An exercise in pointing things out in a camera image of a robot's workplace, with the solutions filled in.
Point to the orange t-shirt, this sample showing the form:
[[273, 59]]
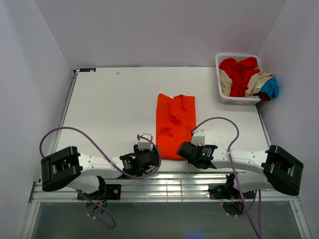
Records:
[[175, 118]]

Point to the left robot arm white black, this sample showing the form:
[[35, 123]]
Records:
[[70, 168]]

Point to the dark red t-shirt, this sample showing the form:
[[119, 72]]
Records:
[[263, 97]]

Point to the white plastic laundry basket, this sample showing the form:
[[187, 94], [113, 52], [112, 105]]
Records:
[[235, 100]]

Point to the beige t-shirt in basket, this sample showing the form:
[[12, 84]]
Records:
[[256, 82]]

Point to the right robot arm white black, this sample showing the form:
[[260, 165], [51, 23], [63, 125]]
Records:
[[274, 168]]

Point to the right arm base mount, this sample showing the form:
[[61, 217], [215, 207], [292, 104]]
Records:
[[226, 190]]

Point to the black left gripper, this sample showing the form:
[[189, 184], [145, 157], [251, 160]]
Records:
[[137, 152]]

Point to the aluminium frame rail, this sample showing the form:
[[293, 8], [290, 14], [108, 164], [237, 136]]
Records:
[[162, 187]]

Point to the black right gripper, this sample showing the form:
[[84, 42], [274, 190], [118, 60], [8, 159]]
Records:
[[191, 144]]

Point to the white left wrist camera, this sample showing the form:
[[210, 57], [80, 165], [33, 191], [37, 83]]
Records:
[[144, 141]]

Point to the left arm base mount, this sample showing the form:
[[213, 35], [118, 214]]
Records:
[[108, 191]]

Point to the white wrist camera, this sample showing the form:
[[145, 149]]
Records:
[[198, 137], [144, 141]]

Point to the blue t-shirt in basket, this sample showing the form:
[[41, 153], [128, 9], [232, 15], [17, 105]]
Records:
[[270, 88]]

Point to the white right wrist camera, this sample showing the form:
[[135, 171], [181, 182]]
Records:
[[198, 137]]

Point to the blue label sticker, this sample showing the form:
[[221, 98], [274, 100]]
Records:
[[87, 70]]

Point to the red t-shirt in basket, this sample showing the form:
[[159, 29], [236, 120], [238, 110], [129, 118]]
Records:
[[229, 64]]

